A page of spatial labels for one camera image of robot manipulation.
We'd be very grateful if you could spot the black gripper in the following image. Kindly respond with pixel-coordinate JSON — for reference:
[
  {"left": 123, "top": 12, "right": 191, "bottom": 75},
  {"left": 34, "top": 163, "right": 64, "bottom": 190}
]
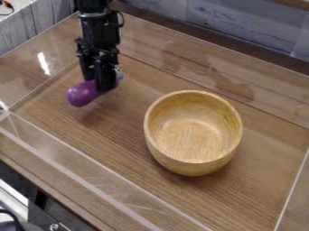
[{"left": 76, "top": 8, "right": 124, "bottom": 92}]

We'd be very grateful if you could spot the purple toy eggplant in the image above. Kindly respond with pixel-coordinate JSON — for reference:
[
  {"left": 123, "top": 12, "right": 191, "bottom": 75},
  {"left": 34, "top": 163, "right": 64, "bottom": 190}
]
[{"left": 66, "top": 73, "right": 124, "bottom": 107}]

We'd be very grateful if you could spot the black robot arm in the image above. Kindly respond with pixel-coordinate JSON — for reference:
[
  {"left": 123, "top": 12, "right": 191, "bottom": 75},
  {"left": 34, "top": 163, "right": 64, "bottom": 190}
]
[{"left": 74, "top": 0, "right": 124, "bottom": 91}]

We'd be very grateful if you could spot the wooden bowl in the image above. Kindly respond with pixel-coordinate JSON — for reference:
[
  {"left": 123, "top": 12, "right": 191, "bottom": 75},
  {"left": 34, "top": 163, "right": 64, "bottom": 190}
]
[{"left": 143, "top": 90, "right": 243, "bottom": 176}]

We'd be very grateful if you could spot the white cabinet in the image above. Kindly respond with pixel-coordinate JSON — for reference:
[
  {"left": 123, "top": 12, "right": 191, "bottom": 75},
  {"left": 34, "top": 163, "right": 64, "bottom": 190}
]
[{"left": 0, "top": 0, "right": 74, "bottom": 57}]

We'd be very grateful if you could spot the clear acrylic tray enclosure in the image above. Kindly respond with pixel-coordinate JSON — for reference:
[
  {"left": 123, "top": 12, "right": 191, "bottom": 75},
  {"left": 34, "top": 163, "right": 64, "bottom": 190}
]
[{"left": 0, "top": 17, "right": 309, "bottom": 231}]

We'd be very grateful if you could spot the black cable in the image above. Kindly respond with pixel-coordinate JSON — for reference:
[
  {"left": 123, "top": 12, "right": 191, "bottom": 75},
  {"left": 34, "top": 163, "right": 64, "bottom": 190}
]
[{"left": 0, "top": 208, "right": 24, "bottom": 231}]

